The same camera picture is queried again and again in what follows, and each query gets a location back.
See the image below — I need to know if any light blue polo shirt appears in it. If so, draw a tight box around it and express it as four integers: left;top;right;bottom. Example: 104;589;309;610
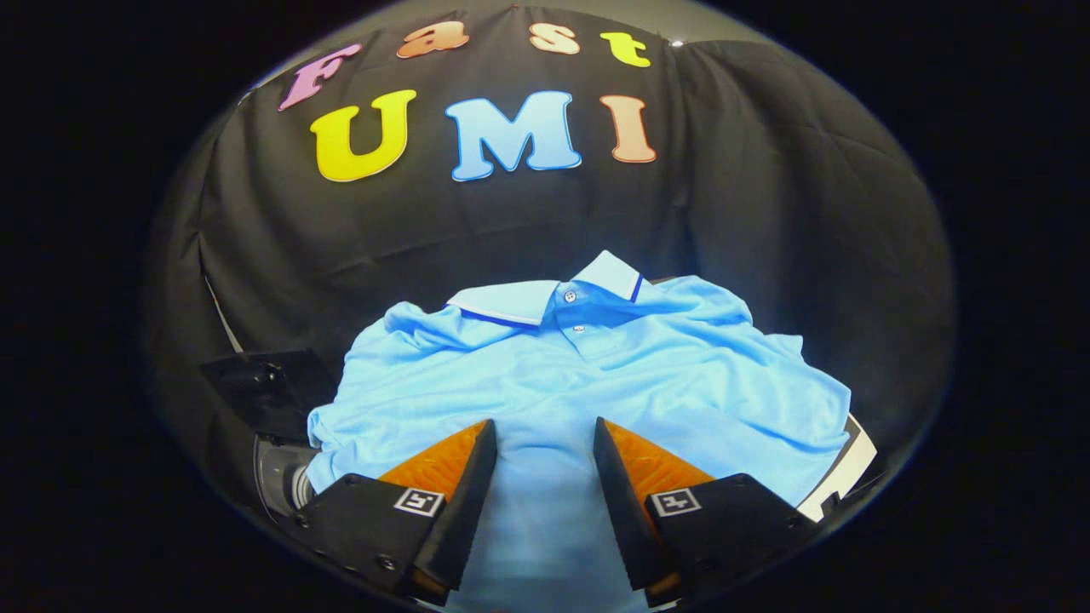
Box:
307;249;852;613

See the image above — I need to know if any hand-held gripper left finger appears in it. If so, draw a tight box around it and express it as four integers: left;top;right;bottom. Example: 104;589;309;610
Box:
294;419;499;607

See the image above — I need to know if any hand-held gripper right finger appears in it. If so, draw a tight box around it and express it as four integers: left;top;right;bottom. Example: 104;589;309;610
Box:
594;417;818;609

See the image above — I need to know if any dark washing machine lid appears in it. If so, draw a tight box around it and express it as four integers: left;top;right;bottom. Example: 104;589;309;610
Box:
200;349;339;441

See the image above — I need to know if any black backdrop cloth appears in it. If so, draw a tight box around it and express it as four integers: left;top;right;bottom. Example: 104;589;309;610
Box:
145;4;955;512

